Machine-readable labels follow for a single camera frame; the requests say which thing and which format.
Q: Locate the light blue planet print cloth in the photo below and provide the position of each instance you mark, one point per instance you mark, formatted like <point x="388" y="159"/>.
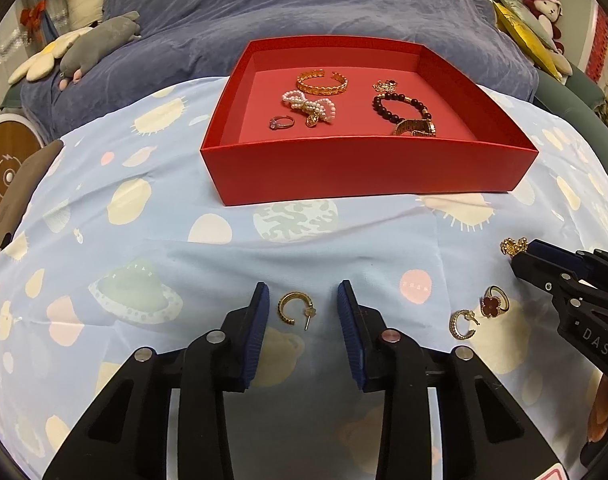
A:
<point x="183" y="270"/>

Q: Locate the white curtain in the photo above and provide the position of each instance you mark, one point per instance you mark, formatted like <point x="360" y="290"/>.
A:
<point x="3" y="45"/>

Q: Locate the grey plush toy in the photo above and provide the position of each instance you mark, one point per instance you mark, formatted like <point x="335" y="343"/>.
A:
<point x="98" y="42"/>

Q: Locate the cream flower plush toy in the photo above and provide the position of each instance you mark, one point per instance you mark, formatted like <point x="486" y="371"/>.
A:
<point x="43" y="57"/>

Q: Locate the red curtain bow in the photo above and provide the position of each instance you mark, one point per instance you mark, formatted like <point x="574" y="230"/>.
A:
<point x="32" y="12"/>

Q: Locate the green sofa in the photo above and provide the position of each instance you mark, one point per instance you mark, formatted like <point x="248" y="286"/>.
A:
<point x="569" y="90"/>

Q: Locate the pearl bow hair clip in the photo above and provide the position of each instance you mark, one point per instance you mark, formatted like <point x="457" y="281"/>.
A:
<point x="304" y="105"/>

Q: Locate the red cardboard box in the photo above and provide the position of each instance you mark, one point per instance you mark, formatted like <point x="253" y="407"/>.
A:
<point x="359" y="175"/>

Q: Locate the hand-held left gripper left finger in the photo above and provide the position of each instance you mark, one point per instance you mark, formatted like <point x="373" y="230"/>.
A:
<point x="254" y="340"/>

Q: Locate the white round wooden device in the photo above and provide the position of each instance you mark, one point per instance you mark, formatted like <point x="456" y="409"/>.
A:
<point x="3" y="160"/>

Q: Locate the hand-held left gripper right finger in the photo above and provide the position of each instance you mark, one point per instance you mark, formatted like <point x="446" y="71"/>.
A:
<point x="351" y="340"/>

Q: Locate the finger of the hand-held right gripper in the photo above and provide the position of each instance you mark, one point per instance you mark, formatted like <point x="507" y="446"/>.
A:
<point x="539" y="272"/>
<point x="554" y="252"/>

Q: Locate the gold hoop earring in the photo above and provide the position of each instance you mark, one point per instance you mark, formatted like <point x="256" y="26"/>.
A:
<point x="282" y="307"/>
<point x="454" y="327"/>

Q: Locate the gold cushion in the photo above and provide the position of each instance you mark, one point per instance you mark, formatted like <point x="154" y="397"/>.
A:
<point x="521" y="35"/>

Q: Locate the red monkey plush toy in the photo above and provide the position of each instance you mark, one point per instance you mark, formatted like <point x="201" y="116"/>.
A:
<point x="544" y="10"/>

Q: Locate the small gold pendant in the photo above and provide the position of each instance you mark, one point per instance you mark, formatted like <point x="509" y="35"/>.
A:
<point x="311" y="120"/>

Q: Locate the purple-blue blanket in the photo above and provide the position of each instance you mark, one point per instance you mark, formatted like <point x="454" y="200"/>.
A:
<point x="284" y="0"/>

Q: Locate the gold crown charm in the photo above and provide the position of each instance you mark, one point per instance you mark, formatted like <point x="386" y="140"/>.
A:
<point x="386" y="86"/>

